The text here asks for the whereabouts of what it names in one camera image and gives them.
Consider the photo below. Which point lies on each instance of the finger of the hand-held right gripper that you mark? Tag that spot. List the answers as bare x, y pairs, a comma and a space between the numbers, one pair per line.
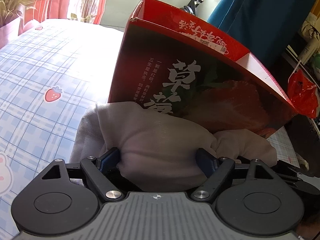
290, 171

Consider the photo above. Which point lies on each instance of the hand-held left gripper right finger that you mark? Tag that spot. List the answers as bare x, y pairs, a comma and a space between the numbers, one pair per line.
205, 161

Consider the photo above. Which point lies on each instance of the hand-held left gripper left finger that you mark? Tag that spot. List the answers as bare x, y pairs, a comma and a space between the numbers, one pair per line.
110, 158

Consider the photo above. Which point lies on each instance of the light grey mesh cloth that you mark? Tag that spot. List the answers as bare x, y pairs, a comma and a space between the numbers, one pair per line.
155, 145

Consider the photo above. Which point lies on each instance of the red strawberry print cardboard box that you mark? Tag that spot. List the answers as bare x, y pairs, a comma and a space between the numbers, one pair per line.
200, 85

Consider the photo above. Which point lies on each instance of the red plastic bag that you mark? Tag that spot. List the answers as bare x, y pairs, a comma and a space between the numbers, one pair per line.
301, 92

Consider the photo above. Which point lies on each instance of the plaid strawberry print bed sheet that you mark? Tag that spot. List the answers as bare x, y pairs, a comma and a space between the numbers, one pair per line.
37, 85

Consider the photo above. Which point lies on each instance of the white spray bottle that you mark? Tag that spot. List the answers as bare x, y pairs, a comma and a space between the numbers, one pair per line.
307, 51

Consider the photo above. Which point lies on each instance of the beige cloth bag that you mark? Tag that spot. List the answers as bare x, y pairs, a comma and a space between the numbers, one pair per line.
311, 26

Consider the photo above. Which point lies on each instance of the dark blue curtain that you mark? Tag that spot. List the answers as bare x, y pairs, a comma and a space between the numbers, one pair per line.
255, 12

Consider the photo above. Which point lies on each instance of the pink printed backdrop cloth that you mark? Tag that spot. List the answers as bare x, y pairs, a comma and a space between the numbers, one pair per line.
37, 2

